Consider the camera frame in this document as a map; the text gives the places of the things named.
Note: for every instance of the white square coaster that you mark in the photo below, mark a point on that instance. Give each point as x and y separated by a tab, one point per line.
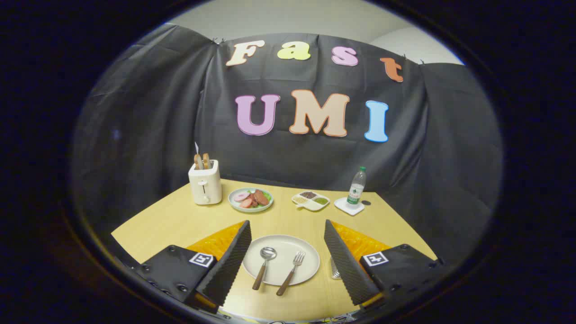
344	208

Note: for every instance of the pale green plate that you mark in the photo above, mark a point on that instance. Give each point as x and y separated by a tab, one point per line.
234	204

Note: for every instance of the toast slice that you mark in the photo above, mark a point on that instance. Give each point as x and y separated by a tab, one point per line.
197	162
206	160

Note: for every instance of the brown sausage slice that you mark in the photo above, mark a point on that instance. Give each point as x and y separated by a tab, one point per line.
261	197

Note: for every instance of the cream toaster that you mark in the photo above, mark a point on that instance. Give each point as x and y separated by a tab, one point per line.
204	186

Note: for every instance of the black backdrop cloth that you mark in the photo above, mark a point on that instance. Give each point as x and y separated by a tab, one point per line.
157	112

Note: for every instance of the large cream plate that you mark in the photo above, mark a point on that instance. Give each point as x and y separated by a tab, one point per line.
281	245

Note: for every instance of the red sausage slice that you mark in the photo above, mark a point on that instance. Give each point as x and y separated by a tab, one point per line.
246	203

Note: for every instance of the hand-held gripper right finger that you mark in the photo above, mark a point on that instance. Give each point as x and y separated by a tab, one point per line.
346	265

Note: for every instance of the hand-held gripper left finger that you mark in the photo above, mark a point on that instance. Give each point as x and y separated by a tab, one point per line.
229	265

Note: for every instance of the pink ham slice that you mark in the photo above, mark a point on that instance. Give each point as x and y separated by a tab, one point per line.
240	196

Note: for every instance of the clear water bottle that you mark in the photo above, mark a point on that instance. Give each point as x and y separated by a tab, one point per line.
356	189

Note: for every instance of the white divided dish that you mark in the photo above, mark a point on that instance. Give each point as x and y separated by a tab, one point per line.
310	204

